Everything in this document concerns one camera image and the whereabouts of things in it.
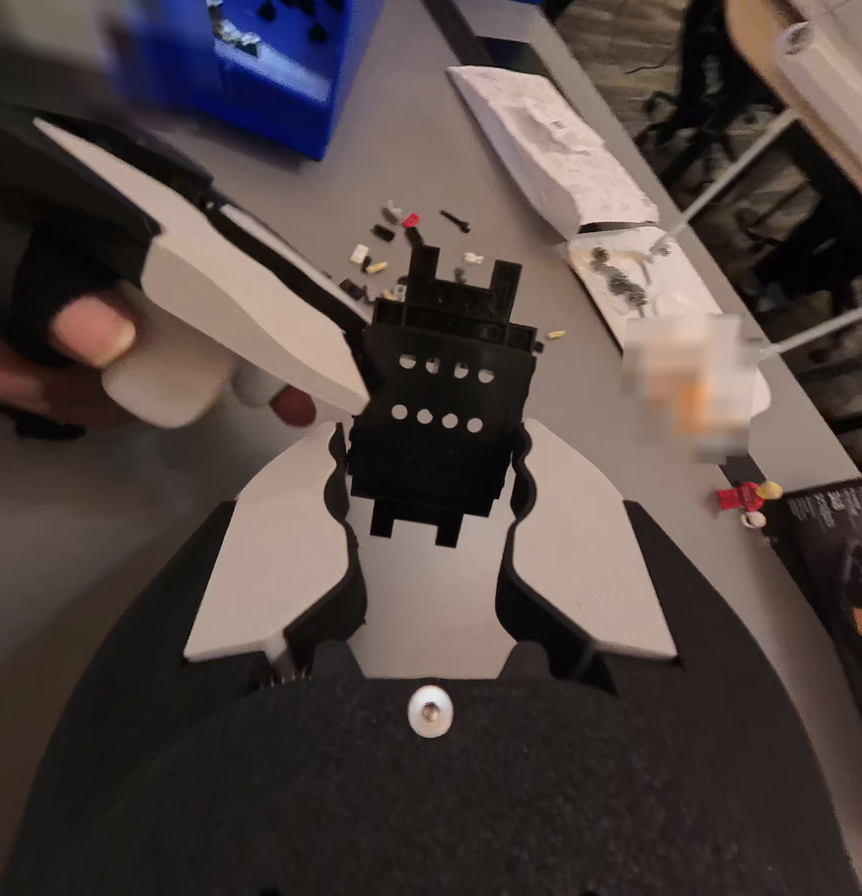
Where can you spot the grey desk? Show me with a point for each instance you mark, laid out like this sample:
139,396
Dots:
431,140

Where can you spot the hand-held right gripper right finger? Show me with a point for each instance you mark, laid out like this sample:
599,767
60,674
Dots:
585,560

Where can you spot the toy car box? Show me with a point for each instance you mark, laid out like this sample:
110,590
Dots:
830,560

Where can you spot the red toy minifigure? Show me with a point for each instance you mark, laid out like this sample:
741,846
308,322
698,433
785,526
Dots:
742,497

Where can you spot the scattered small toy bricks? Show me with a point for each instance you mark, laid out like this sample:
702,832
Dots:
377,267

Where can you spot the white printed paper bag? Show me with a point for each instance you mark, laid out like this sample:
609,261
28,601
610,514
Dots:
543,140

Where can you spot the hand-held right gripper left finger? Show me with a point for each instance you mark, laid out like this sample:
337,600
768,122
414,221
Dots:
277,560

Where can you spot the person's left hand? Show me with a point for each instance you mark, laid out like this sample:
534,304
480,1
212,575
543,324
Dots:
88,329

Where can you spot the heap of toy bricks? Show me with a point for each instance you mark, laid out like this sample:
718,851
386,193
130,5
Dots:
312,28

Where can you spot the small dark toy parts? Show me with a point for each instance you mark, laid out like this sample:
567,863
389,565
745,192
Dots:
620,283

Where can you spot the black toy car chassis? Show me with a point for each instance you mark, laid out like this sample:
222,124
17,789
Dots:
438,462

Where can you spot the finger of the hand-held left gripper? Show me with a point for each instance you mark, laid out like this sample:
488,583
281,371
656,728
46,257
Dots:
270,245
228,294

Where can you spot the blue plastic bin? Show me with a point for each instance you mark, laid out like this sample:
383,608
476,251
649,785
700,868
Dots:
277,119

